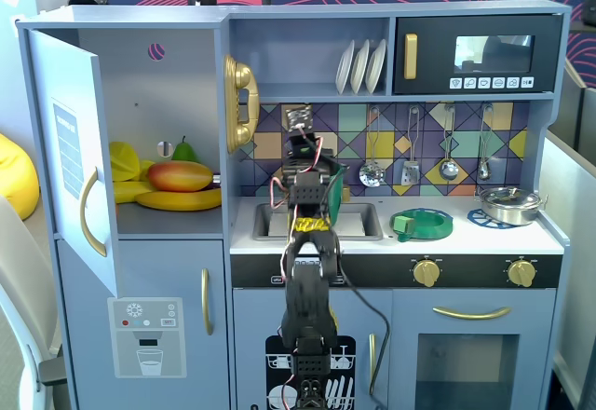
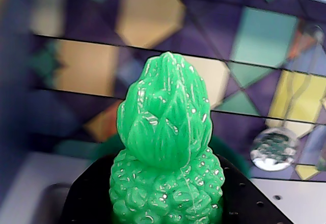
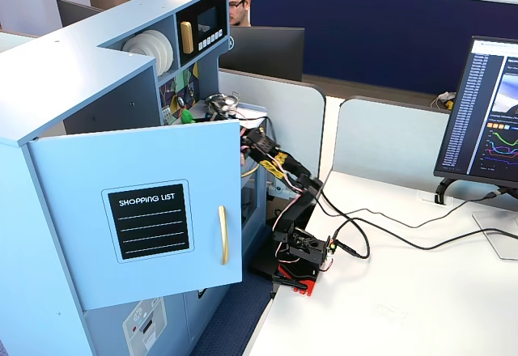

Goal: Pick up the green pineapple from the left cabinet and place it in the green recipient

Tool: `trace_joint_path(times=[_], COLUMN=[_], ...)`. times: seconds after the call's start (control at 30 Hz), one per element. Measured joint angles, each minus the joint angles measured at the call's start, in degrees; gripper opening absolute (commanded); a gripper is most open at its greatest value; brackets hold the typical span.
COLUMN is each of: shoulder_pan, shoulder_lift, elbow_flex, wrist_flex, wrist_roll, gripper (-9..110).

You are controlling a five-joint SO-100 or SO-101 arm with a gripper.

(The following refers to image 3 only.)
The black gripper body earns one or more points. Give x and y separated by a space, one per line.
248 139

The monitor with lit screen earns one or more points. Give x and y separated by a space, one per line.
481 109

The steel pot with lid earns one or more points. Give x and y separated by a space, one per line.
230 99

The black shopping list panel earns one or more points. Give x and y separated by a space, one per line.
149 224

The green toy pineapple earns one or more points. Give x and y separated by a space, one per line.
187 116

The blue cabinet door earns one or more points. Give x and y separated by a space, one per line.
81 178

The white plate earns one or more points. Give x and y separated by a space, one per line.
160 49
169 53
138 45

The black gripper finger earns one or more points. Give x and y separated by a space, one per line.
204 120
213 110

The red black arm base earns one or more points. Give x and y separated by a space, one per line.
301 284

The blue toy kitchen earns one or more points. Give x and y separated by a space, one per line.
44 89

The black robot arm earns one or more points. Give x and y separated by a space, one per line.
299 206

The black monitor back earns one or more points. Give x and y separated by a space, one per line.
267 53
76 13

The grey desk partition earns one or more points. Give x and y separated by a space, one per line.
388 139
291 129

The silver black monitor stand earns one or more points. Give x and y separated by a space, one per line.
499 238

